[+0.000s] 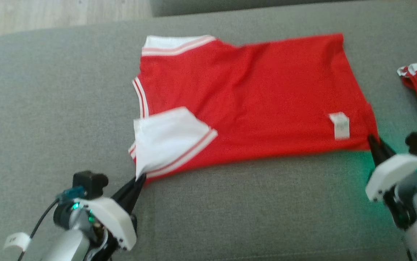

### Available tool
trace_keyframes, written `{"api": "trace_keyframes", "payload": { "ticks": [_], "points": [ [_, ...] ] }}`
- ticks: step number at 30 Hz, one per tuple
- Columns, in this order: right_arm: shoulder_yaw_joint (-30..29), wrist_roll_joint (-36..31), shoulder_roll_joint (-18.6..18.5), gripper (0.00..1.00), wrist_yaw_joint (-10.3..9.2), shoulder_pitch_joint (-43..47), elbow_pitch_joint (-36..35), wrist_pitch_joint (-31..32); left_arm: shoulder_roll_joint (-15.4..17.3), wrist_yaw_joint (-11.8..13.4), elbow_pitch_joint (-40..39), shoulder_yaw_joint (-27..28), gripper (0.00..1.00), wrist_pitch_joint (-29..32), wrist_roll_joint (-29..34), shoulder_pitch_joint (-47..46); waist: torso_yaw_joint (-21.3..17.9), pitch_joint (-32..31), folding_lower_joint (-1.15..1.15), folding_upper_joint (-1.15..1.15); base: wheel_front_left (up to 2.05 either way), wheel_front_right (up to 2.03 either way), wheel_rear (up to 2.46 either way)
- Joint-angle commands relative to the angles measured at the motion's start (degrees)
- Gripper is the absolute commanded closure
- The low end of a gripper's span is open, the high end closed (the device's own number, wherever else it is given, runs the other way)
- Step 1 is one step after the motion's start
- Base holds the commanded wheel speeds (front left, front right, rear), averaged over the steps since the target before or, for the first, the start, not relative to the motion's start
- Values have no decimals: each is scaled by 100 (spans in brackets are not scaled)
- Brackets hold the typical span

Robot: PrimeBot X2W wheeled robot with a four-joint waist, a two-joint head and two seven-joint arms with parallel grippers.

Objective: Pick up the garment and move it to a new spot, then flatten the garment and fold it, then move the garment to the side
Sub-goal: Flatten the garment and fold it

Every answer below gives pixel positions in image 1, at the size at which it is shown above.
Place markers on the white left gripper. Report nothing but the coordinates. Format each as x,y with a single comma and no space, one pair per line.
115,221

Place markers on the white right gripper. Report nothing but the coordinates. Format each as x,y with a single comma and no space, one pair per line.
389,170

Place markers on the red basketball jersey white sleeves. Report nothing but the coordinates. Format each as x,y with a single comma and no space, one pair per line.
259,101

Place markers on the large grey sofa seat cushion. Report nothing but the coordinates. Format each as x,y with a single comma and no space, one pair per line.
66,108

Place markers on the small grey sofa cushion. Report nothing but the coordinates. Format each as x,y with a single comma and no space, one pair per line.
230,5

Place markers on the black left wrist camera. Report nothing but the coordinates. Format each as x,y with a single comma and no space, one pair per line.
90,183

